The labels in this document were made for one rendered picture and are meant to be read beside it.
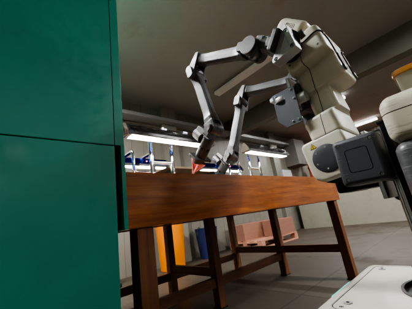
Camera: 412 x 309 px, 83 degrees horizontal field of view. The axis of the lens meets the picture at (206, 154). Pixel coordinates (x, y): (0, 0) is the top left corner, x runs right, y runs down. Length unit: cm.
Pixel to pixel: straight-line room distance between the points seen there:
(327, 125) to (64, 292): 94
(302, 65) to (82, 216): 93
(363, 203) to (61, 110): 616
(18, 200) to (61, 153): 15
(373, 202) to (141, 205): 587
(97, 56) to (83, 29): 10
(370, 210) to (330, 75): 550
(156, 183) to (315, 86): 72
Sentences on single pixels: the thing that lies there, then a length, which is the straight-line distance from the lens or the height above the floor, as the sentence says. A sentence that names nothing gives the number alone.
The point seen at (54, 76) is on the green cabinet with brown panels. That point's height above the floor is 103.
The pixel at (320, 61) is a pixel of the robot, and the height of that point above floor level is 110.
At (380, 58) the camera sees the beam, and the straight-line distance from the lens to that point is 432.
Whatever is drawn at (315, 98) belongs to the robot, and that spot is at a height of 98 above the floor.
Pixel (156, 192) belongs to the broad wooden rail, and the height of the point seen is 69.
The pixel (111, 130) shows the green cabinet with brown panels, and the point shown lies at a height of 89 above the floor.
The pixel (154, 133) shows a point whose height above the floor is 106.
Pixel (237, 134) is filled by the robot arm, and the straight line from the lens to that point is 144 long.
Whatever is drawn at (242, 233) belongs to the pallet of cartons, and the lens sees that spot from 446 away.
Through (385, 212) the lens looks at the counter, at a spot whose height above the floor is 20.
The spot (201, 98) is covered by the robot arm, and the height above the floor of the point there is 116.
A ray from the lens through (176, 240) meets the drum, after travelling 343.
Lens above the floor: 57
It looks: 16 degrees up
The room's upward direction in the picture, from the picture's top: 9 degrees counter-clockwise
